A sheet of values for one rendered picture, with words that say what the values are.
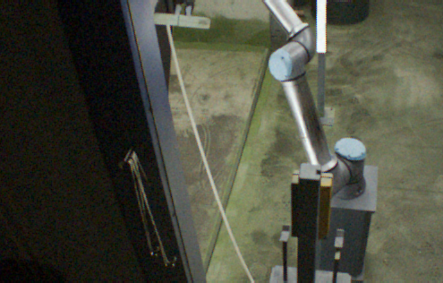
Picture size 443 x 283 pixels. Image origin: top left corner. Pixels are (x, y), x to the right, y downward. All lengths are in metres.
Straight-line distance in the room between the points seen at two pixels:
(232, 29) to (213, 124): 1.04
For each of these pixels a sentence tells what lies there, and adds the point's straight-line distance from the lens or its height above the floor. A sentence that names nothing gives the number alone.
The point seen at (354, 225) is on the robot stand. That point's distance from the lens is 2.88.
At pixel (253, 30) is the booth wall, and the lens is 4.82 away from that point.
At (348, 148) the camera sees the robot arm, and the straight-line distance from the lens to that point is 2.67.
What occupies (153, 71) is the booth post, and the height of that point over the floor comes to 1.82.
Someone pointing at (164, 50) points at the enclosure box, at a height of 1.07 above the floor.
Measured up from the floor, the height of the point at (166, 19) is 1.53.
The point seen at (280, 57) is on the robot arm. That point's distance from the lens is 2.31.
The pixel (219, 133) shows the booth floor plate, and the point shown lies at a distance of 4.06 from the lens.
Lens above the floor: 2.75
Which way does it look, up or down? 42 degrees down
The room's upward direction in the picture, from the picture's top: 7 degrees counter-clockwise
